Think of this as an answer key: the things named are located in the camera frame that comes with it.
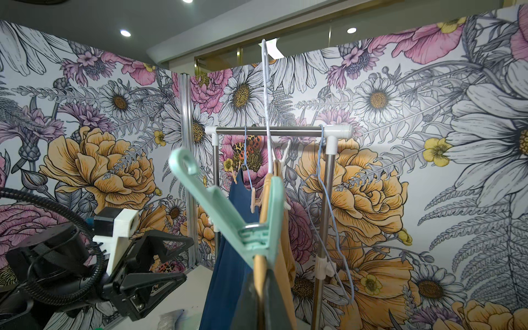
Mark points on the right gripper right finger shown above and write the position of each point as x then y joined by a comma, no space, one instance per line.
275,316

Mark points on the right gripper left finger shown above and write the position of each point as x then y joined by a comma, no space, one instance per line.
246,312

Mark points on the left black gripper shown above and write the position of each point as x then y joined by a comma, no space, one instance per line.
133,288

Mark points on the tan t-shirt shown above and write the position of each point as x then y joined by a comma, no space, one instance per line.
284,271

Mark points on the light blue wire hanger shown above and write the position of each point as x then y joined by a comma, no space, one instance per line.
323,177

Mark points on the teal clothespin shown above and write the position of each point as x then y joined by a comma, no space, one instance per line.
249,240

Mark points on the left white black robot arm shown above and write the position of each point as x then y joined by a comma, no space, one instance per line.
56,259

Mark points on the light blue hanger navy shirt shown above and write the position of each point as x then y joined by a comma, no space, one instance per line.
245,157

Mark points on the dark navy t-shirt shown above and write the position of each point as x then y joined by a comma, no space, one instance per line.
230,270

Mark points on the clear plastic bag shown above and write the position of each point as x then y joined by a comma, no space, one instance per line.
169,321

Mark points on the tan clothespin on navy shirt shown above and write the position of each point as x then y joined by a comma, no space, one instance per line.
234,174

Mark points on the metal clothes rack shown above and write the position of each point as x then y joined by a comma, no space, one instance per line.
290,131

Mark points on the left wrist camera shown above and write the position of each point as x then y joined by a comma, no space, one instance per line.
113,228

